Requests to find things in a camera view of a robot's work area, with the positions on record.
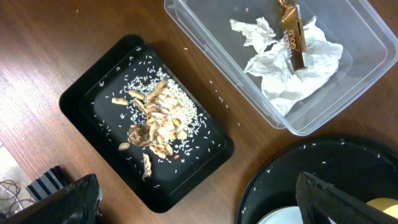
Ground black rectangular tray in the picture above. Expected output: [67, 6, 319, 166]
[60, 34, 234, 213]

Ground round black serving tray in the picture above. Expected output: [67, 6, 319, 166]
[235, 135, 397, 223]

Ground grey plate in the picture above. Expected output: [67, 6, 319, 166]
[256, 205, 336, 224]

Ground food scraps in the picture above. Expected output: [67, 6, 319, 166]
[90, 46, 224, 189]

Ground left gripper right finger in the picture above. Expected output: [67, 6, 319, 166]
[295, 172, 397, 224]

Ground yellow bowl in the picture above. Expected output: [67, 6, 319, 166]
[367, 198, 398, 218]

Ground white tissue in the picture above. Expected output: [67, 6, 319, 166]
[244, 16, 343, 116]

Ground clear plastic bin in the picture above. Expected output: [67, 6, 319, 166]
[164, 0, 397, 136]

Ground small tissue piece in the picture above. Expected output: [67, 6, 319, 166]
[229, 17, 278, 54]

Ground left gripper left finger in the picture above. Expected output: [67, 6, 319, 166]
[1, 174, 101, 224]

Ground striped object off table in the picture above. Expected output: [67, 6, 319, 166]
[25, 166, 70, 202]

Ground small bottle with white cap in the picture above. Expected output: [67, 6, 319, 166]
[277, 0, 307, 71]

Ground tangled cables on floor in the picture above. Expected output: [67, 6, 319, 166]
[0, 179, 35, 218]

